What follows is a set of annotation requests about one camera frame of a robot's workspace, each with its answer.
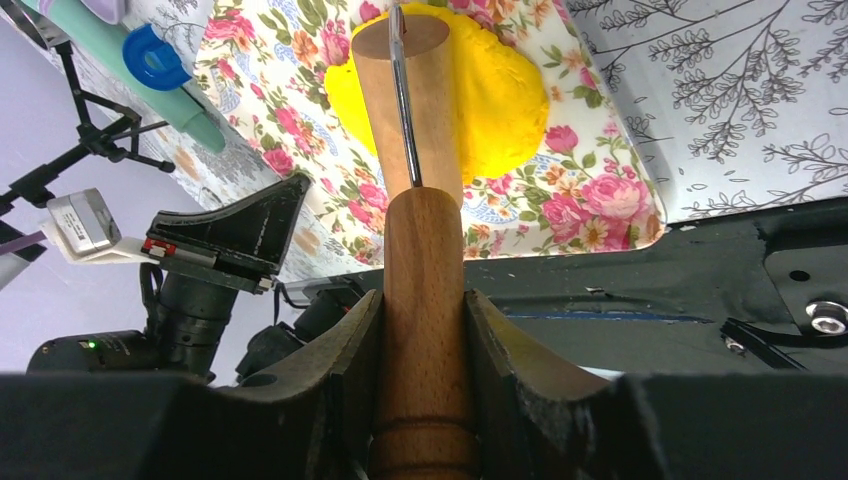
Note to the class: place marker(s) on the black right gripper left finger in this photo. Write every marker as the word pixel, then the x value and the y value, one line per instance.
pixel 306 417

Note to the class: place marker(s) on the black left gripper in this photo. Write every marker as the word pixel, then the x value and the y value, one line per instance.
pixel 187 316

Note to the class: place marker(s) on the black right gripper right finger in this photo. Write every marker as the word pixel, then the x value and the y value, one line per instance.
pixel 542 417

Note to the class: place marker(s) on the wooden dough roller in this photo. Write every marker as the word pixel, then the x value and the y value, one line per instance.
pixel 424 421

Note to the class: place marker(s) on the floral rectangular tray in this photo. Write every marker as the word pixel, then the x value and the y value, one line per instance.
pixel 278 71

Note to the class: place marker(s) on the yellow dough piece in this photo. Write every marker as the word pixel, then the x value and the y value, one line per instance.
pixel 502 103

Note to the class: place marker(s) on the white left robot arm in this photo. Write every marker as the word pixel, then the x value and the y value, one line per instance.
pixel 192 267

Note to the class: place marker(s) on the black mini tripod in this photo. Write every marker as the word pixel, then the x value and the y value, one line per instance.
pixel 119 141

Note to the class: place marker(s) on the purple plastic tray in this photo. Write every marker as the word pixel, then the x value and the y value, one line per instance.
pixel 70 12

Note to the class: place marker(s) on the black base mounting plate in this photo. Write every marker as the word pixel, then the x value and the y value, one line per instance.
pixel 732 294

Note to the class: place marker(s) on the floral tablecloth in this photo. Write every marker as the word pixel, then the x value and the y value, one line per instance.
pixel 732 106

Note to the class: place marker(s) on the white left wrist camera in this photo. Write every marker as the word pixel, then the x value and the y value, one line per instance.
pixel 82 228

